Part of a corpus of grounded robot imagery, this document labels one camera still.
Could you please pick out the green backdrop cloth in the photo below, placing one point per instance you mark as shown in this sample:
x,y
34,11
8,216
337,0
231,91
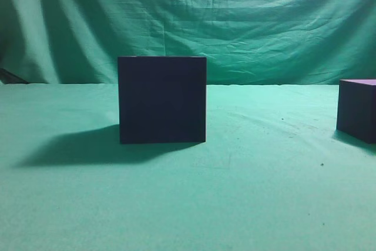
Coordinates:
x,y
246,42

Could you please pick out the green table cloth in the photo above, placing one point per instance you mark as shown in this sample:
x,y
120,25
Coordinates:
x,y
273,174

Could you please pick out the purple cube block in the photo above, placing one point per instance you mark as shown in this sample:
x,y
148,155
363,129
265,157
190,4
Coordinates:
x,y
356,108

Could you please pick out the dark purple groove box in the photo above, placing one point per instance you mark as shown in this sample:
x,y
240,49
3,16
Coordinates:
x,y
162,99

